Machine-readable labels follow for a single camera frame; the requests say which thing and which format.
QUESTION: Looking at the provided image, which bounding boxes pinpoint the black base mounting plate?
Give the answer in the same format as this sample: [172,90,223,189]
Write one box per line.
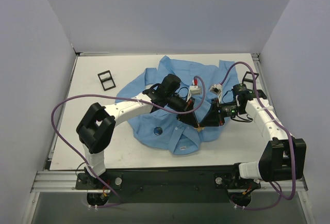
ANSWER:
[75,165,261,206]

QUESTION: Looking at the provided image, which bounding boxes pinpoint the black rectangular frame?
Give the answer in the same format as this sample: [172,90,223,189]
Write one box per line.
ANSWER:
[97,70,116,91]
[242,71,259,84]

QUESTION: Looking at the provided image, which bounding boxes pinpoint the aluminium front rail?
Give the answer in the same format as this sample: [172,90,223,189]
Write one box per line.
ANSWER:
[31,171,308,193]

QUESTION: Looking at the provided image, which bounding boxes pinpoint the left black rectangular frame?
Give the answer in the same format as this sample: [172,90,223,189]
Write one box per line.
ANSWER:
[97,70,116,91]

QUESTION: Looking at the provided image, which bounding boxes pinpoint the blue button-up shirt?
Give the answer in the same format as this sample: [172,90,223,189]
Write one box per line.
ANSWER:
[117,56,239,155]

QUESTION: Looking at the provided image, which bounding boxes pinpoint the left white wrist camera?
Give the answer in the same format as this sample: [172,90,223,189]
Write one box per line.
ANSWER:
[186,78,202,102]

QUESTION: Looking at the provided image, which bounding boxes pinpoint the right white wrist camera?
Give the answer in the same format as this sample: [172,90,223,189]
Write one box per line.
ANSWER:
[209,83,223,102]

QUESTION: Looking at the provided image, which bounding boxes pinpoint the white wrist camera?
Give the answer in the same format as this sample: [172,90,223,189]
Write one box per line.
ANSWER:
[186,78,202,102]
[209,83,223,102]

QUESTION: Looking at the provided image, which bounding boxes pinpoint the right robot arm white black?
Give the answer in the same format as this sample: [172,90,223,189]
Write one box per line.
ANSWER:
[199,84,306,182]

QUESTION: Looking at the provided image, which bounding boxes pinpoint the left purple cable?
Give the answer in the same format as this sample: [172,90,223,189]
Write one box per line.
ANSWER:
[51,75,206,208]

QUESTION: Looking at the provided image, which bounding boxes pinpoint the right black rectangular frame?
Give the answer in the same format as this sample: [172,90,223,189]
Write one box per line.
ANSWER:
[242,71,259,84]

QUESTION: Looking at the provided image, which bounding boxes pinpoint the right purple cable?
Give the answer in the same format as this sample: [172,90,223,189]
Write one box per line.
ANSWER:
[218,61,297,211]

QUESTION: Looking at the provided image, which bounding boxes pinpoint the red maple leaf brooch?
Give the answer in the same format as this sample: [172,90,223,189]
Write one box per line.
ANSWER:
[194,126,205,132]

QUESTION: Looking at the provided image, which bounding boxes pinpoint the purple cable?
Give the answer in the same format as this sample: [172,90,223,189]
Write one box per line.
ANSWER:
[51,75,206,208]
[218,61,297,211]

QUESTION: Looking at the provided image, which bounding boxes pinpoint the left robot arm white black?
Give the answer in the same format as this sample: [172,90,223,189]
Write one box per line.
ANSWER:
[76,74,199,189]

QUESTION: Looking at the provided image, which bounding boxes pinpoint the round blue badge pin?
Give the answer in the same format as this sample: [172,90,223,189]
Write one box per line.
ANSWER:
[154,126,163,136]

